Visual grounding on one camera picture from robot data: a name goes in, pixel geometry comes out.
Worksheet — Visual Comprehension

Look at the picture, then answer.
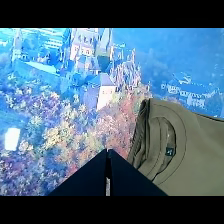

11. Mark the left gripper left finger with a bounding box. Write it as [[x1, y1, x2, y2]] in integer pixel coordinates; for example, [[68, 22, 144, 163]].
[[48, 148, 108, 197]]

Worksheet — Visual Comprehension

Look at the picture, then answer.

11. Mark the brown T-shirt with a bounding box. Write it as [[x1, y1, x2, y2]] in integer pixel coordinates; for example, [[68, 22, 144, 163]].
[[126, 97, 224, 197]]

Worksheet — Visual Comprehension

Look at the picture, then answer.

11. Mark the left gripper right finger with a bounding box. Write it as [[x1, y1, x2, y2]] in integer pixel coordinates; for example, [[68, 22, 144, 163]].
[[107, 148, 168, 197]]

